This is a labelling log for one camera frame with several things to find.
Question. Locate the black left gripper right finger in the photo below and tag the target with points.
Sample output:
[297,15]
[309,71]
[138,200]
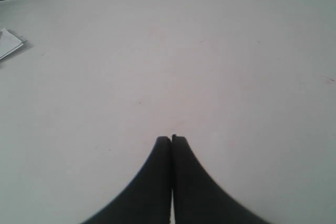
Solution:
[196,196]

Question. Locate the folded white paper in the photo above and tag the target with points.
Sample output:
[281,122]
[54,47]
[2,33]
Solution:
[10,43]

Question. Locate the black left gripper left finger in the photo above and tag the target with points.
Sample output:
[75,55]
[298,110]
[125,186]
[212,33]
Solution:
[147,198]

